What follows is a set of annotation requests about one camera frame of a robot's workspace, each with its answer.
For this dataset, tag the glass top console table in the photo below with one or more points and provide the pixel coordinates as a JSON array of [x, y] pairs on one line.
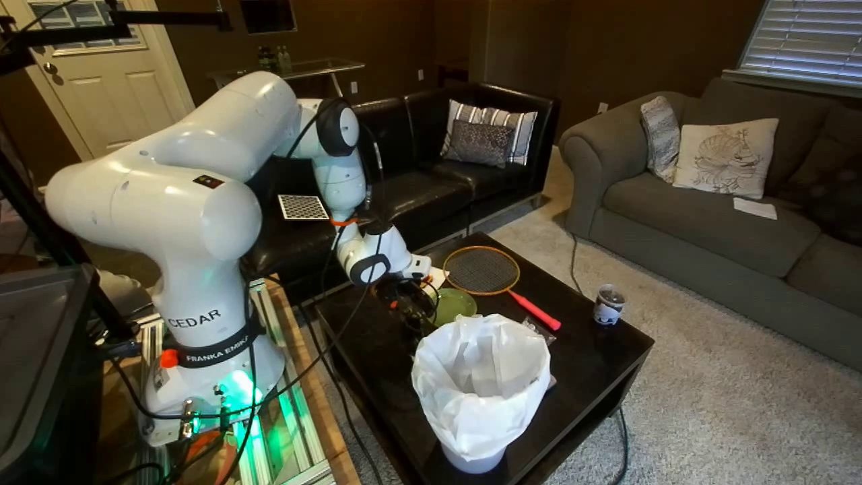
[[325, 69]]

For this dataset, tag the white paper napkin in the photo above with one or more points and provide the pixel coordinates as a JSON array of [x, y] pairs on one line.
[[438, 276]]

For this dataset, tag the small dark bottle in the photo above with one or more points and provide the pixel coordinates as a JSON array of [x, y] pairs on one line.
[[267, 60], [283, 56]]

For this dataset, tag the white window blinds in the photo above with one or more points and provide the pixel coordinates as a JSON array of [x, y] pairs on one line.
[[810, 44]]

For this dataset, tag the dark wall picture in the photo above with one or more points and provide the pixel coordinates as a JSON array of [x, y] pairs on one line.
[[267, 17]]

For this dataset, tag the black equipment cabinet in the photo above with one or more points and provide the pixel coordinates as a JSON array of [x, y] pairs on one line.
[[45, 377]]

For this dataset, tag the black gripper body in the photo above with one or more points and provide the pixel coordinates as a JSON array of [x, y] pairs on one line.
[[411, 298]]

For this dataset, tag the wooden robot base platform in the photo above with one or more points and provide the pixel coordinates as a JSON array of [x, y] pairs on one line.
[[299, 448]]

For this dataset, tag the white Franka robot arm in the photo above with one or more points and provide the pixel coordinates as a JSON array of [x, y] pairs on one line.
[[179, 206]]

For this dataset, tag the gray textured throw pillow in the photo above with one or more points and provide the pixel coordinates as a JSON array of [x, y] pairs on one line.
[[481, 143]]

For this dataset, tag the black camera boom stand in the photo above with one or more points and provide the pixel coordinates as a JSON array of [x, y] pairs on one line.
[[163, 17]]

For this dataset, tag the orange badminton racket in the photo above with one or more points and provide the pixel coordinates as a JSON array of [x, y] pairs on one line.
[[484, 271]]

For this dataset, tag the gray fabric sofa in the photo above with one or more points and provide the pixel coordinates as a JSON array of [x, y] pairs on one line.
[[700, 233]]

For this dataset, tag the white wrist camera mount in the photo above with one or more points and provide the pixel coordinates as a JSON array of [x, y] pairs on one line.
[[422, 265]]

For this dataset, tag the white paper sheet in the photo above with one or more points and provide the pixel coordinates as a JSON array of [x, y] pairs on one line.
[[756, 209]]

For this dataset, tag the white panel door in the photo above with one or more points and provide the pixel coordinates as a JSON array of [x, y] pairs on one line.
[[109, 97]]

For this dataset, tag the white lined trash bin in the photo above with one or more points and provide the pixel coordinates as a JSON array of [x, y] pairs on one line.
[[481, 377]]

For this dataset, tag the white printed throw pillow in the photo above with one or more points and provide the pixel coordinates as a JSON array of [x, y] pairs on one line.
[[726, 156]]

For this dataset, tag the green plastic plate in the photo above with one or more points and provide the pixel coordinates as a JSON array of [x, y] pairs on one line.
[[458, 307]]

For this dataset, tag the striped white throw pillow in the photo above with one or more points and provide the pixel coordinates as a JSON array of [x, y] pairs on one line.
[[489, 110], [660, 139]]

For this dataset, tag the black leather loveseat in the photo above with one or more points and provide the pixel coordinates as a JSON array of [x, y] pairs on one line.
[[485, 193]]

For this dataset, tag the dark patterned throw pillow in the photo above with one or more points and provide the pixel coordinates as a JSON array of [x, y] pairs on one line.
[[830, 179]]

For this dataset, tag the dark drink can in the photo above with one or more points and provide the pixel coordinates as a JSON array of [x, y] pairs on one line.
[[610, 307]]

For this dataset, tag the white plastic trash bin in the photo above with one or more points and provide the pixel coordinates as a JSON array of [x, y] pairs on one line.
[[476, 458]]

